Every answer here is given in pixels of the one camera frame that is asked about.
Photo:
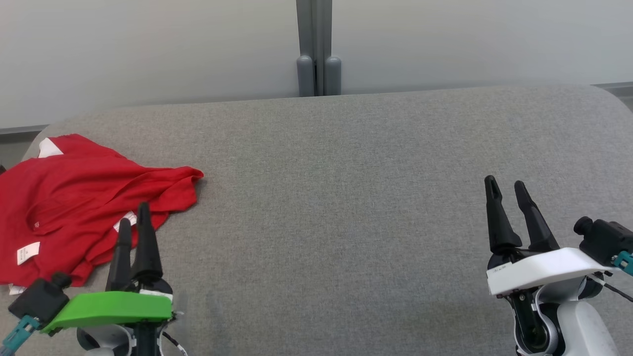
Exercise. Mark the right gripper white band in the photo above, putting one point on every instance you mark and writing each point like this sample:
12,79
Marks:
539,272

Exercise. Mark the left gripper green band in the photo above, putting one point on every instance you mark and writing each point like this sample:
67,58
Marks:
109,306

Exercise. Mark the red basketball jersey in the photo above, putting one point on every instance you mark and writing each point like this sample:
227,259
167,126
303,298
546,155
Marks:
99,198

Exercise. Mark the dark grey baseboard strip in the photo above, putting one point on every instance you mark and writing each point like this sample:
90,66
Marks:
20,130
615,88

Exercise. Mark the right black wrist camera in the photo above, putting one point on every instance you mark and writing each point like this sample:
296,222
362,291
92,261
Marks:
606,240

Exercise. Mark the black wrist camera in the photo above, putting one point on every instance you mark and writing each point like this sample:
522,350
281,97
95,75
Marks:
606,240
39,299

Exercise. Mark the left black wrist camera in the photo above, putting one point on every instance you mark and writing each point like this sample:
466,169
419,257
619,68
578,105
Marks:
39,299

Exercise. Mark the grey rounded post cap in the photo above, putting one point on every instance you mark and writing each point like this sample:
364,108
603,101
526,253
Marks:
333,76

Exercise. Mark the grey vertical post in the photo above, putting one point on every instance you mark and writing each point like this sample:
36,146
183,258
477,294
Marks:
305,76

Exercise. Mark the grey partition post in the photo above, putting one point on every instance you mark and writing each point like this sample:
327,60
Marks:
319,29

